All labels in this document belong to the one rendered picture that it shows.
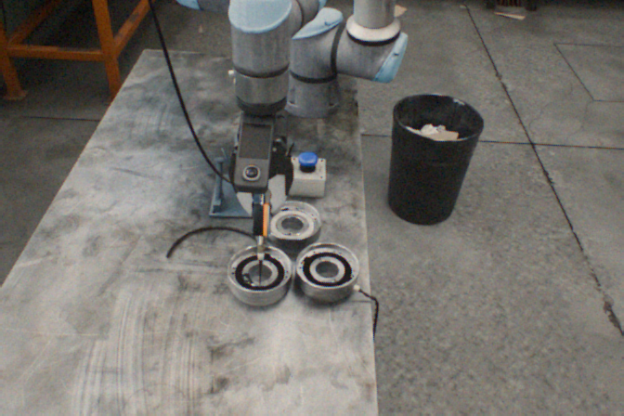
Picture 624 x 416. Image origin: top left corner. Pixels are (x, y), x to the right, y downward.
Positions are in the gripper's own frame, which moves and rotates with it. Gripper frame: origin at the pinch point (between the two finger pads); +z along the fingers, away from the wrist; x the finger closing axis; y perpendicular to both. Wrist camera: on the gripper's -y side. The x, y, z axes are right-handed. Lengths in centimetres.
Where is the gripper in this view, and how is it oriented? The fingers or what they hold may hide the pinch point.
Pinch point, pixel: (262, 212)
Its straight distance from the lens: 91.3
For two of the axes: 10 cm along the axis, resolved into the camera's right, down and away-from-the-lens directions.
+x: -10.0, -0.4, -0.2
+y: 0.1, -6.2, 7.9
